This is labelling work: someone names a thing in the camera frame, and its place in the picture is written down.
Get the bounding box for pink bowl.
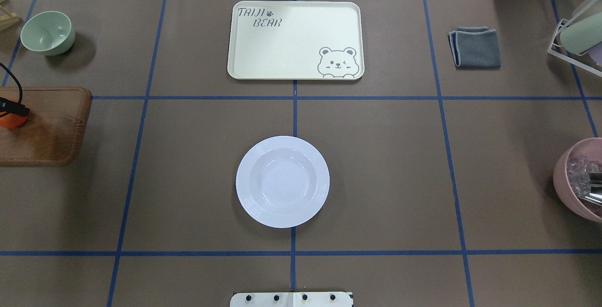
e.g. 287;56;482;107
553;137;602;223

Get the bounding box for cream bear tray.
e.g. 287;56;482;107
227;0;365;81

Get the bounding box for metal scoop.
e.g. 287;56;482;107
574;172;602;206

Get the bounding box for white round plate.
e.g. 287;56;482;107
235;136;331;228

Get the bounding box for wooden cutting board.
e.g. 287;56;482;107
0;87;92;166

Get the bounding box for grey folded cloth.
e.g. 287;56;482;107
449;26;501;69

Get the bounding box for clear ice cubes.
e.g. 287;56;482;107
566;155;602;195

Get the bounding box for white wire cup rack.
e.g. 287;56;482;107
547;0;602;77

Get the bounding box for white pedestal base plate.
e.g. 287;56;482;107
230;291;354;307

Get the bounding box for wooden mug rack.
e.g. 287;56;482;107
0;0;21;32

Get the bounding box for green cup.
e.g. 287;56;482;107
560;13;602;54

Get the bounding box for green bowl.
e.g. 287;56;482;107
21;11;76;56

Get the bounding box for orange fruit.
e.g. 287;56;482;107
0;112;28;129

